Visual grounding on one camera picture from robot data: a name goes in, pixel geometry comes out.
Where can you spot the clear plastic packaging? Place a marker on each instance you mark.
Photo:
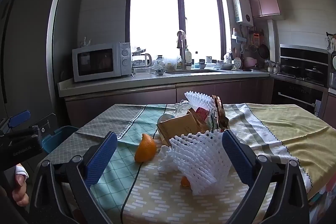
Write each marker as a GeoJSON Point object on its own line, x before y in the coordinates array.
{"type": "Point", "coordinates": [181, 107]}

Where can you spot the steel kitchen faucet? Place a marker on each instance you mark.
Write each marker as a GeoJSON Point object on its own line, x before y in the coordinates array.
{"type": "Point", "coordinates": [180, 40]}

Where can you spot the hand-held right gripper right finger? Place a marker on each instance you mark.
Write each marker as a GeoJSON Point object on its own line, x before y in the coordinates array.
{"type": "Point", "coordinates": [236, 155]}

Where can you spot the white soap bottle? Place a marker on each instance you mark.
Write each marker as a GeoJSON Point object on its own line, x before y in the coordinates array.
{"type": "Point", "coordinates": [188, 58]}

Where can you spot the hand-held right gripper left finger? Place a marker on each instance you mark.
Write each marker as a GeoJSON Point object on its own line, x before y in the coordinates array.
{"type": "Point", "coordinates": [102, 158]}

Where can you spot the metal basin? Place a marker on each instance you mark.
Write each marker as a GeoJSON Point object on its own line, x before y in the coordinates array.
{"type": "Point", "coordinates": [224, 66]}

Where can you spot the red snack wrapper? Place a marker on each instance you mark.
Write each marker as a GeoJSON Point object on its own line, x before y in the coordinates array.
{"type": "Point", "coordinates": [202, 113]}

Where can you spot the white water heater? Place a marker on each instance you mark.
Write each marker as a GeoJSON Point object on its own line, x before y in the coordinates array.
{"type": "Point", "coordinates": [242, 8]}

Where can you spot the dark cooking pot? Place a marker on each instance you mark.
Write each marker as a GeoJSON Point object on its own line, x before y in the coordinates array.
{"type": "Point", "coordinates": [291, 69]}
{"type": "Point", "coordinates": [315, 74]}

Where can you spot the glass kettle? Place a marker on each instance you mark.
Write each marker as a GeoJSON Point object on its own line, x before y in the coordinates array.
{"type": "Point", "coordinates": [140, 60]}

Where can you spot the person's left hand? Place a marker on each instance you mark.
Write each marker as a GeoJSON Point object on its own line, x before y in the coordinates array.
{"type": "Point", "coordinates": [19, 187]}

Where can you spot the grey refrigerator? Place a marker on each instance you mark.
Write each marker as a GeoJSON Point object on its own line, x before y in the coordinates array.
{"type": "Point", "coordinates": [31, 43]}

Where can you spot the white microwave oven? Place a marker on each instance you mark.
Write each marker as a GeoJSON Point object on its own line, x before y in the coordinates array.
{"type": "Point", "coordinates": [99, 61]}

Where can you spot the light kitchen counter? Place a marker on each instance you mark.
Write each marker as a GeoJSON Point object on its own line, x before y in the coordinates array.
{"type": "Point", "coordinates": [118, 82]}

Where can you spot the pink wall cabinet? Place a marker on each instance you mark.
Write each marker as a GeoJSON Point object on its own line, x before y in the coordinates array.
{"type": "Point", "coordinates": [265, 1]}

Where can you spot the blue plastic bin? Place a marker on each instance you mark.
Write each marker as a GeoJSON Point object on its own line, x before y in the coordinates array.
{"type": "Point", "coordinates": [59, 138]}

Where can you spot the pink base cabinets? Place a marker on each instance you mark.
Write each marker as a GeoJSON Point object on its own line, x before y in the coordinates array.
{"type": "Point", "coordinates": [131, 100]}

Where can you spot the black frying pan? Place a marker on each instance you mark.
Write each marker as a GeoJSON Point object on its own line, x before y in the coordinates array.
{"type": "Point", "coordinates": [264, 51]}

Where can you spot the clear food container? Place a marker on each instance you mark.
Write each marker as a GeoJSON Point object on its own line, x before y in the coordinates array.
{"type": "Point", "coordinates": [141, 71]}

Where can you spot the pink bowl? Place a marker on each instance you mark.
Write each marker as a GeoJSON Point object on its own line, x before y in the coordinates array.
{"type": "Point", "coordinates": [250, 63]}

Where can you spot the black built-in oven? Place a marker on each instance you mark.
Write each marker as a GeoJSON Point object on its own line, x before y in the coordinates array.
{"type": "Point", "coordinates": [294, 92]}

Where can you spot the orange fruit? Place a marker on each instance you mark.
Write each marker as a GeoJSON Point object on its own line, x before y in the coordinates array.
{"type": "Point", "coordinates": [145, 148]}

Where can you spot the small orange peel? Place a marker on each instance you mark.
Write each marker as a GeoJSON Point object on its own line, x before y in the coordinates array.
{"type": "Point", "coordinates": [185, 181]}

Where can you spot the patterned tablecloth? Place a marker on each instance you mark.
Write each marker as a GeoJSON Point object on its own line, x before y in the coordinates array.
{"type": "Point", "coordinates": [288, 129]}

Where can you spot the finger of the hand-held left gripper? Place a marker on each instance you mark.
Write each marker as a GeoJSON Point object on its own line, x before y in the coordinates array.
{"type": "Point", "coordinates": [47, 124]}
{"type": "Point", "coordinates": [19, 117]}

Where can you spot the brown crumpled wrapper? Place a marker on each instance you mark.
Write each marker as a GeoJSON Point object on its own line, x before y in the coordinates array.
{"type": "Point", "coordinates": [219, 113]}

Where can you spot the white dotted trivet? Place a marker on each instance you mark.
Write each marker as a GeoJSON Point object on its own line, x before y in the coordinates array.
{"type": "Point", "coordinates": [237, 62]}

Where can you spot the kitchen window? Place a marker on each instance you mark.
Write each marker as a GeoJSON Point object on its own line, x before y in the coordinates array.
{"type": "Point", "coordinates": [155, 16]}

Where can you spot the brown paper bag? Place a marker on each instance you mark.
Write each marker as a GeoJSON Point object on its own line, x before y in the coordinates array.
{"type": "Point", "coordinates": [178, 125]}

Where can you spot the black integrated stove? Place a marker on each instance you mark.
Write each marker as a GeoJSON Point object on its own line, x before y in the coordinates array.
{"type": "Point", "coordinates": [302, 52]}

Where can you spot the white mug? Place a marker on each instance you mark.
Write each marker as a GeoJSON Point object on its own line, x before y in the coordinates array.
{"type": "Point", "coordinates": [208, 59]}

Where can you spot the white foam fruit net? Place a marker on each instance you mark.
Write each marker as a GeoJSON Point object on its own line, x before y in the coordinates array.
{"type": "Point", "coordinates": [199, 99]}
{"type": "Point", "coordinates": [199, 158]}

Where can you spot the blue patterned bowl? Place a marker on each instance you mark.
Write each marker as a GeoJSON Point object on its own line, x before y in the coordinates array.
{"type": "Point", "coordinates": [160, 71]}

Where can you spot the grey wall rack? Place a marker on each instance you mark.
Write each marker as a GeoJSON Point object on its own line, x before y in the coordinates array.
{"type": "Point", "coordinates": [239, 39]}

